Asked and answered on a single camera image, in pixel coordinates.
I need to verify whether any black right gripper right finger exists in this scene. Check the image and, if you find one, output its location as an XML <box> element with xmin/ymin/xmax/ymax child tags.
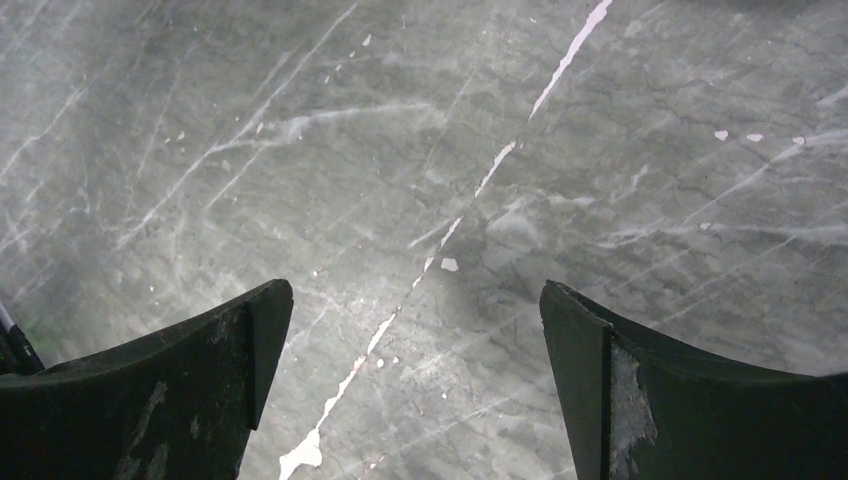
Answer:
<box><xmin>539</xmin><ymin>281</ymin><xmax>847</xmax><ymax>479</ymax></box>

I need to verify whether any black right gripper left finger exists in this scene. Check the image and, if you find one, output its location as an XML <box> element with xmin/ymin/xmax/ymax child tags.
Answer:
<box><xmin>1</xmin><ymin>279</ymin><xmax>293</xmax><ymax>479</ymax></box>

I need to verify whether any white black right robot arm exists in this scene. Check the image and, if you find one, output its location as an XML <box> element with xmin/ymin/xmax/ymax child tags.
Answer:
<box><xmin>1</xmin><ymin>279</ymin><xmax>847</xmax><ymax>479</ymax></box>

